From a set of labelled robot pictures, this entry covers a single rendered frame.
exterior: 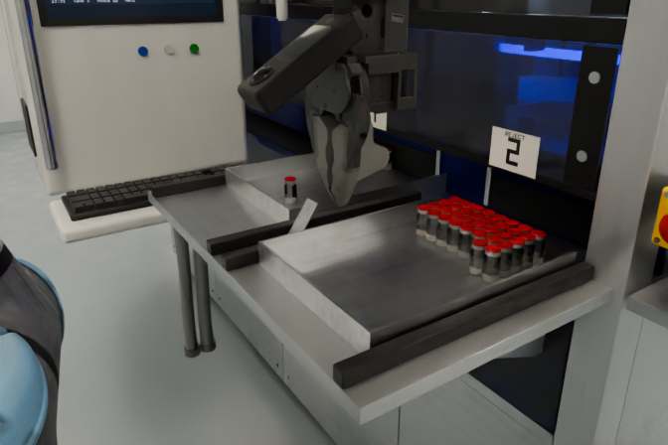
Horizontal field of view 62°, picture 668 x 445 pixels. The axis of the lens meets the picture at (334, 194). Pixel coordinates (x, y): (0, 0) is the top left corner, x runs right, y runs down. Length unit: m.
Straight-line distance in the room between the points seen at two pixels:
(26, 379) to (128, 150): 1.03
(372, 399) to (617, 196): 0.40
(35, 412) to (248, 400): 1.53
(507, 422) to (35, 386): 0.79
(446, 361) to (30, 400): 0.39
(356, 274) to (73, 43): 0.85
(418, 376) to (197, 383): 1.49
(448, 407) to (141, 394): 1.16
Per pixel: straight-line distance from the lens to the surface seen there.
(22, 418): 0.41
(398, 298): 0.70
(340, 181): 0.53
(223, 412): 1.89
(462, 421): 1.13
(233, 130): 1.48
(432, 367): 0.60
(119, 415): 1.97
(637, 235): 0.77
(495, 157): 0.87
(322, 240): 0.82
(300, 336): 0.64
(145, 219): 1.21
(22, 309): 0.52
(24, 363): 0.42
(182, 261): 1.66
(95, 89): 1.37
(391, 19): 0.54
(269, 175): 1.14
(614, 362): 0.86
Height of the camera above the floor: 1.24
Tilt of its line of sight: 20 degrees down
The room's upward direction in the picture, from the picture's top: straight up
